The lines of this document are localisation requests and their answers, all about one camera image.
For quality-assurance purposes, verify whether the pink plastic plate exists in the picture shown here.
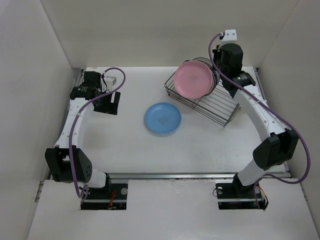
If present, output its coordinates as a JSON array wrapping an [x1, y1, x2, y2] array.
[[173, 60, 214, 99]]

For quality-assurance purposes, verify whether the blue plastic plate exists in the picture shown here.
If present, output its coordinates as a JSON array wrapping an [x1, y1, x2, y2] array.
[[144, 102, 182, 136]]

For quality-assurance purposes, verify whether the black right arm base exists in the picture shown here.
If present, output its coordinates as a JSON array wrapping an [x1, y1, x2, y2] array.
[[212, 182, 269, 211]]

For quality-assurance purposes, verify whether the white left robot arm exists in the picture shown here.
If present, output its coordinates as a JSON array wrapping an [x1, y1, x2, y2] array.
[[45, 71, 121, 199]]

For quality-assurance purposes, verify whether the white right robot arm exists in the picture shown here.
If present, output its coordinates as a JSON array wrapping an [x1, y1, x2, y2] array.
[[213, 43, 299, 197]]

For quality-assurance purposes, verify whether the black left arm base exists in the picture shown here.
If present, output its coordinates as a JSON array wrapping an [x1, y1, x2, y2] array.
[[80, 183, 128, 211]]

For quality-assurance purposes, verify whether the large patterned rear plate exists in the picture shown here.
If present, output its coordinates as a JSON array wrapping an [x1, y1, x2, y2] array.
[[193, 57, 220, 88]]

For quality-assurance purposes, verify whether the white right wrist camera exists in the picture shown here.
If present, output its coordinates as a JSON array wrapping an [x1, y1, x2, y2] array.
[[221, 29, 237, 42]]

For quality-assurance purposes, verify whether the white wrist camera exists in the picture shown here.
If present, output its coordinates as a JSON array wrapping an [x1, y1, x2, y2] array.
[[221, 29, 237, 42], [101, 75, 117, 92]]

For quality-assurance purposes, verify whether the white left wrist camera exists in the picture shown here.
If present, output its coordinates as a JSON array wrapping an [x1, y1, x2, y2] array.
[[101, 75, 117, 92]]

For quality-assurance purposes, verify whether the dark wire dish rack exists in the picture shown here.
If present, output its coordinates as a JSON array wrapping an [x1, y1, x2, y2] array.
[[164, 74, 240, 127]]

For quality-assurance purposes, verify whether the aluminium side rail left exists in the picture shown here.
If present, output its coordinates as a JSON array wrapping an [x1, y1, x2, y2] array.
[[34, 181, 44, 203]]

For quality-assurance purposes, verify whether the aluminium front rail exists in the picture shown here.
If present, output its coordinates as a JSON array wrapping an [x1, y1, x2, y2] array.
[[109, 171, 291, 181]]

